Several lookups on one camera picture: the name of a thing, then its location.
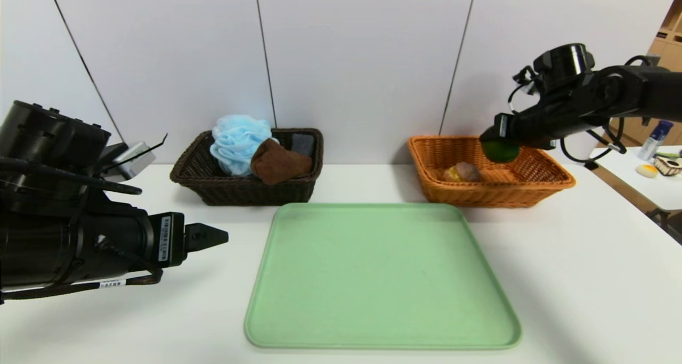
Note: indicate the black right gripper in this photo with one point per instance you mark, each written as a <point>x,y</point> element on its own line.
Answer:
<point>501,125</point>

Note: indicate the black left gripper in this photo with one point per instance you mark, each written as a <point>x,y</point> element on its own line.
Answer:
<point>169,238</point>

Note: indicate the green lime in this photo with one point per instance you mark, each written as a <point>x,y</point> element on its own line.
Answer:
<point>501,152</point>

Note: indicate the pink round bread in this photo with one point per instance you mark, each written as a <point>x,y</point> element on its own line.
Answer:
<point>463,172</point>

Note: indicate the light blue bath loofah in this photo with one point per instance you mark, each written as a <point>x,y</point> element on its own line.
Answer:
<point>237,140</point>

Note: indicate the brown towel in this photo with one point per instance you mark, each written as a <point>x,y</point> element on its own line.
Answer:
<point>279,164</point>

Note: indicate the grey towel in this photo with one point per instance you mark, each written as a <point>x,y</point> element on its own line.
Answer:
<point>303,144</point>

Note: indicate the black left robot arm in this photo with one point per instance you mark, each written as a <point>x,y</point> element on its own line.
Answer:
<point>53,220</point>

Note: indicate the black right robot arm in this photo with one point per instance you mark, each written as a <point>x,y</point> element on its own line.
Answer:
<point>613,97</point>

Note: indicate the dark brown wicker basket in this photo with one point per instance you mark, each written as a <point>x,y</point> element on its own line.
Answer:
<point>240,193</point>

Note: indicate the orange wicker basket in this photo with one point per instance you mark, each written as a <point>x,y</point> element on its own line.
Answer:
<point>479,196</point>

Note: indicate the small black object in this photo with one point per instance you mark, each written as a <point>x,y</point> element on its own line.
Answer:
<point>590,166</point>

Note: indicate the white side table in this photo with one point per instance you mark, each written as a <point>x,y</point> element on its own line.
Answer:
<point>623,177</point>

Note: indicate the yellow egg-shaped item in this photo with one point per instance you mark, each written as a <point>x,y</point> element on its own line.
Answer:
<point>647,171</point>

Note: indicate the clear bottle with blue cap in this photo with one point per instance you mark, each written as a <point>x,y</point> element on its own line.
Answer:
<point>654,139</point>

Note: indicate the light green plastic tray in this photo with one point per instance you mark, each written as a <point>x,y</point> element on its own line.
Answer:
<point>373,278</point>

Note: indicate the small green item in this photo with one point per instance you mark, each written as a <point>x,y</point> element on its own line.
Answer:
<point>666,155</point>

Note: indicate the brown white round container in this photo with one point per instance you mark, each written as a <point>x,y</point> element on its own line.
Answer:
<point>668,167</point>

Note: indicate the light wooden cabinet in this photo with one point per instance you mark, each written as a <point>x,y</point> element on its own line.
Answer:
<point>660,49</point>

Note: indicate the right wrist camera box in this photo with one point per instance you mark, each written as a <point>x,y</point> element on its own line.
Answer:
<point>525,81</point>

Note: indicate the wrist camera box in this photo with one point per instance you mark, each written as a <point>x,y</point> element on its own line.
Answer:
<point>130,161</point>
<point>525,81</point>

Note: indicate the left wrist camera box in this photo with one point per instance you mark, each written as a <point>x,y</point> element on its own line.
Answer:
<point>130,161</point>

